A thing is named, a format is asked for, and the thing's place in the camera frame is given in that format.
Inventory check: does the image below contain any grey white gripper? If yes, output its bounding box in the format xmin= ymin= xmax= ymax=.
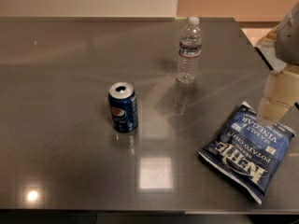
xmin=256 ymin=2 xmax=299 ymax=124

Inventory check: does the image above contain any clear plastic water bottle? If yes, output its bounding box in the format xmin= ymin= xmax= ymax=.
xmin=177 ymin=17 xmax=202 ymax=84

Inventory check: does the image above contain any blue pepsi can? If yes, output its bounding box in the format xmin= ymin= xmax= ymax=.
xmin=108 ymin=82 xmax=138 ymax=133

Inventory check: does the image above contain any blue kettle chips bag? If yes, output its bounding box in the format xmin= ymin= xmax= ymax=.
xmin=198 ymin=102 xmax=295 ymax=204

